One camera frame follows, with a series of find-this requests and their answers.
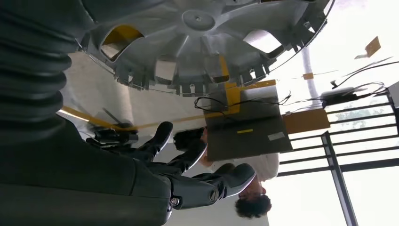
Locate yellow tape strip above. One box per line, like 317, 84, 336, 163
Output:
61, 105, 225, 132

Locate dark grey flat board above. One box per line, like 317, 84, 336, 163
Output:
203, 85, 294, 162

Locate person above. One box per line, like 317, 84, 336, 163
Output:
199, 128, 280, 219

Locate brown cardboard sheet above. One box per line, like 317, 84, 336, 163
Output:
281, 108, 332, 135

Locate white pipe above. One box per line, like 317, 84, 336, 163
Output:
300, 46, 322, 108

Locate dark metal window railing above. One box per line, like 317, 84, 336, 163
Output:
277, 93, 399, 226

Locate black power adapter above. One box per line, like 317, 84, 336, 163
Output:
320, 88, 359, 108

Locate small brown tag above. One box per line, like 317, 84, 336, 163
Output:
353, 36, 382, 60

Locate black loose cable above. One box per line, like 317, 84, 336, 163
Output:
193, 90, 325, 113

